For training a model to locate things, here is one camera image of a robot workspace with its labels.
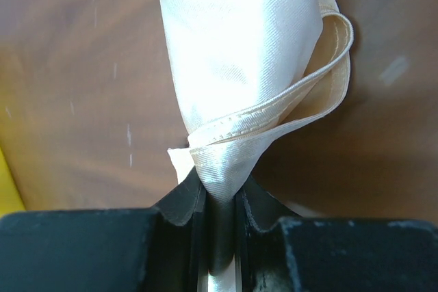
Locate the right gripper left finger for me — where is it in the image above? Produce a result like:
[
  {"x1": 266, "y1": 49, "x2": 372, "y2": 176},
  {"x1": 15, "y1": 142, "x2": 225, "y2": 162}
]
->
[{"x1": 1, "y1": 171, "x2": 207, "y2": 291}]

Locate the yellow plastic tray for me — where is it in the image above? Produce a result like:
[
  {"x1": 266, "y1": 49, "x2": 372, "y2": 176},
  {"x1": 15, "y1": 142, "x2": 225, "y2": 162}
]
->
[{"x1": 0, "y1": 151, "x2": 25, "y2": 217}]

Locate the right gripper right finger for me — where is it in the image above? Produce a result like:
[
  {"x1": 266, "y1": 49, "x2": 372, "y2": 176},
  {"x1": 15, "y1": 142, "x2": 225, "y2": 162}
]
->
[{"x1": 235, "y1": 178, "x2": 437, "y2": 291}]

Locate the peach cloth napkin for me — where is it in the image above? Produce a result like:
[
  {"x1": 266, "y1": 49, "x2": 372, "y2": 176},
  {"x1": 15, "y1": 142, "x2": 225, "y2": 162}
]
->
[{"x1": 159, "y1": 0, "x2": 354, "y2": 291}]

